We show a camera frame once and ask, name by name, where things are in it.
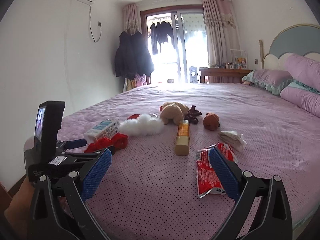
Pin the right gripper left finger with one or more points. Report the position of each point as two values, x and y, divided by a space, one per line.
63 184

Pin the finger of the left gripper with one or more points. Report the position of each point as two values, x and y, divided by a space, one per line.
69 145

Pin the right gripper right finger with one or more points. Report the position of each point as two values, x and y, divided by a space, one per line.
273 217

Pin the white milk carton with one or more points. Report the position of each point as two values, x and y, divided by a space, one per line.
105 129

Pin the red snack wrapper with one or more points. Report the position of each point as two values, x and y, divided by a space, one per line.
206 178

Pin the white fluffy ball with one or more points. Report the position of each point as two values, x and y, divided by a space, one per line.
144 125

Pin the beige plush doll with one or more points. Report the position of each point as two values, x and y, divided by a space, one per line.
173 112

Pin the orange shampoo bottle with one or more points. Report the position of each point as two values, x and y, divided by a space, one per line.
182 139

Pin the brown plush toy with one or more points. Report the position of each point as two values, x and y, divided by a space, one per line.
211 121

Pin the dark maroon fabric piece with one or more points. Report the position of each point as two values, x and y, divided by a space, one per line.
192 115

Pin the left hand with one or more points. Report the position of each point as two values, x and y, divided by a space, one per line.
18 211

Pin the red fluffy scrunchie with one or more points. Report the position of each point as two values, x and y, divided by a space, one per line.
119 141

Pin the red flat package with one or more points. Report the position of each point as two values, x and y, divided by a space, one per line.
134 116

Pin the dark hanging coats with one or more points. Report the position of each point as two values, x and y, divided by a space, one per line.
132 57

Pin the lower purple pillow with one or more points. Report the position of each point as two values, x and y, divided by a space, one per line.
302 96

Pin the pink curtain left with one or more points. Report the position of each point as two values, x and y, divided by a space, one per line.
131 19

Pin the pink curtain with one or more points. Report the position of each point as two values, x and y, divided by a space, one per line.
223 39
131 19

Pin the purple pillow with frill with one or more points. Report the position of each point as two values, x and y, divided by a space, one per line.
274 81

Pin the long purple bolster pillow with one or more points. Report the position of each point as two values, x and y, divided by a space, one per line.
303 70

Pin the wooden desk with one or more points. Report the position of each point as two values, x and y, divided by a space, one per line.
222 72

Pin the blue cream headboard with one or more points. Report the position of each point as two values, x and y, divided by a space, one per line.
300 39

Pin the pink curtain right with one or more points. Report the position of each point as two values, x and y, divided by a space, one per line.
223 39

